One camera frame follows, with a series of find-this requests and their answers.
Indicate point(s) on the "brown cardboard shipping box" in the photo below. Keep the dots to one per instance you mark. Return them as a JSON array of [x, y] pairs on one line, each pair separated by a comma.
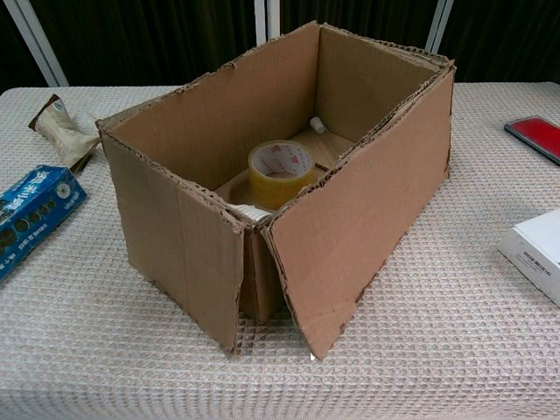
[[350, 219]]

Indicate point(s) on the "blue cookie box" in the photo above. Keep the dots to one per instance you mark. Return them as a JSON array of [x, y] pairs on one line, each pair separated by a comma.
[[35, 210]]

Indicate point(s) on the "white box with blue stripe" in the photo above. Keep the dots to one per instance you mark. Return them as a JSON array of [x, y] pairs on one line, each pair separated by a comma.
[[538, 245]]

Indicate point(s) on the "clear packing tape roll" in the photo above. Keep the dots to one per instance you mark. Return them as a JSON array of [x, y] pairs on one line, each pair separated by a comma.
[[271, 192]]

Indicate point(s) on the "white ribbed paper cup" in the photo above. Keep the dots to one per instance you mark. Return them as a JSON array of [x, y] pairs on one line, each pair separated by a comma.
[[254, 214]]

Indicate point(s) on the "small white cylinder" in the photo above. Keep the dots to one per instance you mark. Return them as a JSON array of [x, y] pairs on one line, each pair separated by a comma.
[[317, 125]]

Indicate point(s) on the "beige waffle tablecloth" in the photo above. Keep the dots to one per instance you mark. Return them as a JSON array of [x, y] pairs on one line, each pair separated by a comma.
[[394, 350]]

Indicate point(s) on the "dark green curtain panel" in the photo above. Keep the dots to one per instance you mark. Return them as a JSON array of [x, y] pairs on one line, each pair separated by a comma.
[[503, 39], [11, 48], [153, 39], [372, 13]]

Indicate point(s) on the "brown beige snack wrapper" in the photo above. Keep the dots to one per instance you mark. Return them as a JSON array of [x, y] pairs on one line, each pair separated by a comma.
[[61, 131]]

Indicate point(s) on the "red flat case black rim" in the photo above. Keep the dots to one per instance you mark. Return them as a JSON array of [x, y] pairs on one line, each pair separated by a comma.
[[538, 133]]

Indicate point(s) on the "white partition frame post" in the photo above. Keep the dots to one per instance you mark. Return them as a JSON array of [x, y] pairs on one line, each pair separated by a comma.
[[41, 48], [268, 17], [439, 22]]

